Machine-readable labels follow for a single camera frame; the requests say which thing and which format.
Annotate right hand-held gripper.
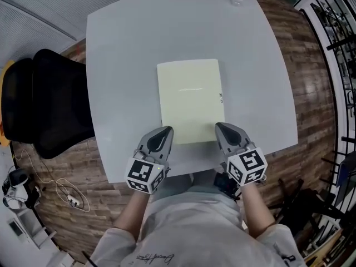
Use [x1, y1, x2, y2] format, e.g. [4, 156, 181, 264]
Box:
[214, 122, 269, 187]

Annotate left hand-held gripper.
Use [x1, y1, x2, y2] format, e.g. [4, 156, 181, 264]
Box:
[123, 125, 175, 196]

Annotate pale yellow box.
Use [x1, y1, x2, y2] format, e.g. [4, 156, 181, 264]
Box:
[156, 58, 226, 145]

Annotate person's left forearm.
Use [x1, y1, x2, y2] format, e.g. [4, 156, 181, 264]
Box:
[112, 187, 150, 238]

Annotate person's right forearm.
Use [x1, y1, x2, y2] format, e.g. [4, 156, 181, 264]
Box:
[240, 181, 279, 239]

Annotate black battery pack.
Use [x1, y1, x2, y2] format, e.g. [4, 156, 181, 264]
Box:
[214, 171, 241, 201]

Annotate person's light blue jeans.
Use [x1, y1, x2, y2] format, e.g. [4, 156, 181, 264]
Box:
[151, 171, 221, 203]

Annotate person's white t-shirt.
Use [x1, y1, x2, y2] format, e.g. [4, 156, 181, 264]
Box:
[88, 189, 307, 267]

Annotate white power strip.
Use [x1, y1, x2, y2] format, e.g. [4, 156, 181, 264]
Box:
[66, 194, 82, 207]

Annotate black office chair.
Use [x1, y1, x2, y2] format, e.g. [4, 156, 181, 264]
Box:
[1, 48, 96, 160]

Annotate black metal railing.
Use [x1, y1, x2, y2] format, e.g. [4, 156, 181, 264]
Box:
[294, 0, 356, 267]

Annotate black white headset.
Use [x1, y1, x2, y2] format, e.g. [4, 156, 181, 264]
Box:
[2, 167, 40, 210]

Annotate white shelf unit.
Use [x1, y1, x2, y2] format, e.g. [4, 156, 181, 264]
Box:
[0, 204, 73, 267]

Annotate white cable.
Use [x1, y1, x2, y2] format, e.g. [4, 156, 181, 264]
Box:
[12, 148, 91, 213]

